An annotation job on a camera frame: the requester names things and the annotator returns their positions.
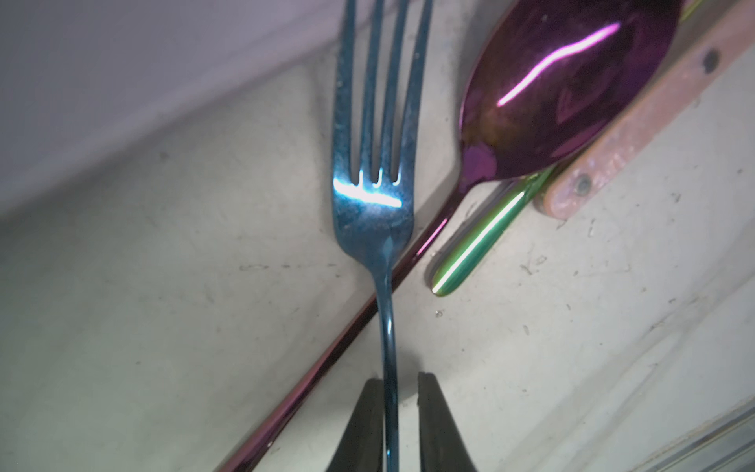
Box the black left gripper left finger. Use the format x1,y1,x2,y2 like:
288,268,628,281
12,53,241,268
326,379,383,472

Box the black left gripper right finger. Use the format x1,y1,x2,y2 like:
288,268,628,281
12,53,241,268
418,372,476,472

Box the blue metal fork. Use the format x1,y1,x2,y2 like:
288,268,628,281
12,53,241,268
332,1,434,471

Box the magenta metal spoon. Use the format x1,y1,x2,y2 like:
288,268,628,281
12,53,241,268
224,1,683,471

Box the lavender plastic tray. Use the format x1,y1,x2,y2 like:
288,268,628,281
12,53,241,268
1,1,345,214

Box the rainbow handled fork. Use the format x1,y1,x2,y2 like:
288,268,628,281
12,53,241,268
429,0,706,298

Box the aluminium mounting rail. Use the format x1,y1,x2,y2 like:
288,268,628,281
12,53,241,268
634,397,754,472

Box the pink handled silver spoon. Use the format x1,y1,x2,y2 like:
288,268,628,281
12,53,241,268
535,1,754,220

